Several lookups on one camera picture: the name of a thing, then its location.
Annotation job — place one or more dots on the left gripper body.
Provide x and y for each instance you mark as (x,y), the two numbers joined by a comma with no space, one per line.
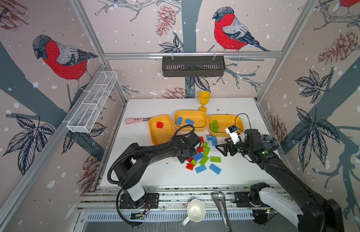
(192,152)

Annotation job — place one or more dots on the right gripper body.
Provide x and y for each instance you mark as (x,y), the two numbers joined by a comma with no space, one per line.
(240,147)

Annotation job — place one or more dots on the blue lego brick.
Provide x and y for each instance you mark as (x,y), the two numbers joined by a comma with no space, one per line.
(215,169)
(200,169)
(189,122)
(198,156)

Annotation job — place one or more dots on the blue lego brick upturned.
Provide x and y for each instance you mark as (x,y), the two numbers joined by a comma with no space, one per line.
(179,121)

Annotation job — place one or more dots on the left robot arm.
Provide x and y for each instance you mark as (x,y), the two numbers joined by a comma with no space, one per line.
(128,169)

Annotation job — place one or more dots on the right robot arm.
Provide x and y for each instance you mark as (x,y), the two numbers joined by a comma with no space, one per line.
(306,209)

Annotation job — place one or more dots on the red lego brick front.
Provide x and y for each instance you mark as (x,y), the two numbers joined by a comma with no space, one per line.
(190,166)

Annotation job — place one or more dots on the green long lego brick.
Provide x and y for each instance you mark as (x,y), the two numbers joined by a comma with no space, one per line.
(203,160)

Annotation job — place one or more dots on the right yellow bin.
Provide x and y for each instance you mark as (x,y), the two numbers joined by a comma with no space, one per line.
(223,122)

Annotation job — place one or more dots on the yellow bin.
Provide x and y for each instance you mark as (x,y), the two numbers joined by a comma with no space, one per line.
(223,122)
(199,117)
(163,135)

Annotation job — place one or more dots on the middle yellow bin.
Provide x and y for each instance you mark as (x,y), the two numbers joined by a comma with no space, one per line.
(199,117)

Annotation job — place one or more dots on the left yellow bin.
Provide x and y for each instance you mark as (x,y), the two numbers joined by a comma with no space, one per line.
(163,135)

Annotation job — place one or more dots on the yellow plastic goblet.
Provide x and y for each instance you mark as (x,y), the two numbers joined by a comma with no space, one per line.
(204,98)

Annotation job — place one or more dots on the metal tongs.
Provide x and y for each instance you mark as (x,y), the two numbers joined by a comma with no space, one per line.
(220,202)

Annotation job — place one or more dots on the white measuring cup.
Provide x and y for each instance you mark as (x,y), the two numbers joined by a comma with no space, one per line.
(196,211)

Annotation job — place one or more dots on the black hanging basket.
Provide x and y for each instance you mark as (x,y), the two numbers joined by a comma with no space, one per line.
(193,66)

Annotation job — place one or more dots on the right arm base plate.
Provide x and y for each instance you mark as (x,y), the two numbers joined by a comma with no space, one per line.
(242,199)

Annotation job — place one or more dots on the pink handled utensil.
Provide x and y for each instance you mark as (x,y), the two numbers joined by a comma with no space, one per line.
(129,121)

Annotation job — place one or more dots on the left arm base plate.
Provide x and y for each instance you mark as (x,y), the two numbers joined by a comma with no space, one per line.
(148,201)

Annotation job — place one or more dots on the white wire mesh basket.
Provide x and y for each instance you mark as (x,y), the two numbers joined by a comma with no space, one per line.
(88,112)

